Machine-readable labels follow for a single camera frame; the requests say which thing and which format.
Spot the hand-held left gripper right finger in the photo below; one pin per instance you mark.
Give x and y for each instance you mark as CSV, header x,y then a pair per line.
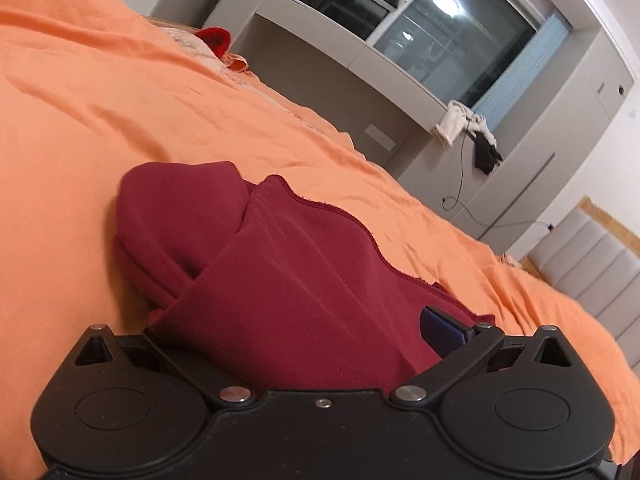
x,y
440,332

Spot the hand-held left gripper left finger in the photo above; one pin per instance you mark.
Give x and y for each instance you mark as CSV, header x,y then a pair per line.
x,y
175,367

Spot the dark red long-sleeve shirt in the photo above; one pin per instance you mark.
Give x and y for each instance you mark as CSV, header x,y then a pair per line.
x,y
300,285

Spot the grey padded headboard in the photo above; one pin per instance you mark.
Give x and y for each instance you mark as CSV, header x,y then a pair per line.
x,y
585,270

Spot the black cloth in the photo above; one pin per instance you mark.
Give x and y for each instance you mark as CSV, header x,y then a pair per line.
x,y
484,152

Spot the white cloth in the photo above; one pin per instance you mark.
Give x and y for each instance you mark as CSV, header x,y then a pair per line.
x,y
450,125

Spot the orange bed sheet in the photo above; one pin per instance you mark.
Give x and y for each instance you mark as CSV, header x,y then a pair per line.
x,y
100,110

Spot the light blue curtain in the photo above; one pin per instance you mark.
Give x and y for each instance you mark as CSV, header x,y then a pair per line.
x,y
525,65

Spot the large glass window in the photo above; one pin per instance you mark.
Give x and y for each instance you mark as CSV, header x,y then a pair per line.
x,y
450,45

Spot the orange satin cloth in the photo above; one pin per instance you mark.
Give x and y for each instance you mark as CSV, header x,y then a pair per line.
x,y
236,63

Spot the grey window bench cabinet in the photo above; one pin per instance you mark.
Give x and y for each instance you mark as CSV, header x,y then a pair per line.
x,y
320,45

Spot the red plush item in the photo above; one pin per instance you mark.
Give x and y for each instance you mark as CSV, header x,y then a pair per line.
x,y
215,39

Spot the white wall socket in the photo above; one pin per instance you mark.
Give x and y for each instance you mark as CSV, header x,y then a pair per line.
x,y
380,136

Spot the wooden bed frame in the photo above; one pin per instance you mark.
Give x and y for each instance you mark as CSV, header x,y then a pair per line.
x,y
615,225

